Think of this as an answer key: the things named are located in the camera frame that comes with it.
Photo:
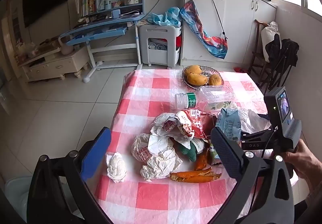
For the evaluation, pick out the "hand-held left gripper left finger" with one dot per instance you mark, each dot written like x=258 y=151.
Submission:
x=96 y=155

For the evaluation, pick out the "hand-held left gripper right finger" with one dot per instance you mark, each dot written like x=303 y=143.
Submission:
x=226 y=155

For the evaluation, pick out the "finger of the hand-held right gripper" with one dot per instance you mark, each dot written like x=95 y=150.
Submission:
x=254 y=144
x=264 y=117

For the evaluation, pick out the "short orange mango peel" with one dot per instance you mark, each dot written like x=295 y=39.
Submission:
x=202 y=161

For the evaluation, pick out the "blue drink carton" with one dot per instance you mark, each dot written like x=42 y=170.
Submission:
x=229 y=123

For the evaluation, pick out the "clear plastic bottle green label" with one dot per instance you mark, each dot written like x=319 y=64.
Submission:
x=191 y=100

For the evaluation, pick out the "person's right forearm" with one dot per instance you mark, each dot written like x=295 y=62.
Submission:
x=314 y=201

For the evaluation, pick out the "person's right hand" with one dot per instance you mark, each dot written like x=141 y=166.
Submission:
x=303 y=163

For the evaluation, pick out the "small green white wrapper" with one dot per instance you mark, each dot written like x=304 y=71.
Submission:
x=213 y=156

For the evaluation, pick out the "white plastic bag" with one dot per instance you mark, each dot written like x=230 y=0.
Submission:
x=251 y=121

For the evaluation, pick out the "crumpled white tissue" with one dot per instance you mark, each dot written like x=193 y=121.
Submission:
x=116 y=167

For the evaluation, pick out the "long orange mango peel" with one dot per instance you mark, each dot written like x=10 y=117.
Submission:
x=195 y=176

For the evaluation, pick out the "green snack packet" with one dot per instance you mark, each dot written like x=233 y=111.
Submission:
x=187 y=152

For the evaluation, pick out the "red snack bag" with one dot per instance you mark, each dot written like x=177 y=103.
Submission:
x=198 y=123

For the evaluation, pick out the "white red-printed paper wrapper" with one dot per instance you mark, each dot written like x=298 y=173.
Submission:
x=140 y=148
x=163 y=123

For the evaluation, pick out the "red slipper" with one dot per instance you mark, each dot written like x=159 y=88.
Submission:
x=240 y=69

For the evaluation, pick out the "clear plastic food container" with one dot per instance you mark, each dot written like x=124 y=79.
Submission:
x=216 y=93

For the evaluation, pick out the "wooden folding chair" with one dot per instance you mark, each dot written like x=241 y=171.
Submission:
x=256 y=58

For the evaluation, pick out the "plain white paper wrapper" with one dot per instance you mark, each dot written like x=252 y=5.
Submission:
x=158 y=143

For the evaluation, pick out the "crumpled white paper wrapper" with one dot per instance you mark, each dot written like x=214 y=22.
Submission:
x=161 y=165

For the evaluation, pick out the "pink white checked tablecloth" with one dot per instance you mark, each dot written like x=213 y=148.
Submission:
x=151 y=193

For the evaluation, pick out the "metal fruit plate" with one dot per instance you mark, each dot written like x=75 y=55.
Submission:
x=206 y=70

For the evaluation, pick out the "white sack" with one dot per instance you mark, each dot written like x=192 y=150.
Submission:
x=266 y=35

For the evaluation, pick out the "pale grey stool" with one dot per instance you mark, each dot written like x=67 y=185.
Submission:
x=16 y=193

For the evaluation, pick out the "white cabinet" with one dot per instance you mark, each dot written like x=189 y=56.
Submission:
x=239 y=20

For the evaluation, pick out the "cream television stand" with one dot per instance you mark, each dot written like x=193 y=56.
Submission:
x=55 y=63

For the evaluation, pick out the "colourful printed bag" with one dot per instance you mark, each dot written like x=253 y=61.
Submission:
x=201 y=30

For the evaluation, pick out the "blue study desk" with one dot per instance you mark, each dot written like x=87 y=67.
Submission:
x=100 y=30

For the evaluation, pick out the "plastic bags on stand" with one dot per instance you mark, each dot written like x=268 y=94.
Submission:
x=26 y=50

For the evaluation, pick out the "grey plastic stool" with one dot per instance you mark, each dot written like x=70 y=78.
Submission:
x=158 y=31

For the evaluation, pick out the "blue plastic bag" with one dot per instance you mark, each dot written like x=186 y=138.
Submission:
x=166 y=16

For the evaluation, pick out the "row of books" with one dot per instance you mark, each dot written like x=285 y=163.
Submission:
x=84 y=4

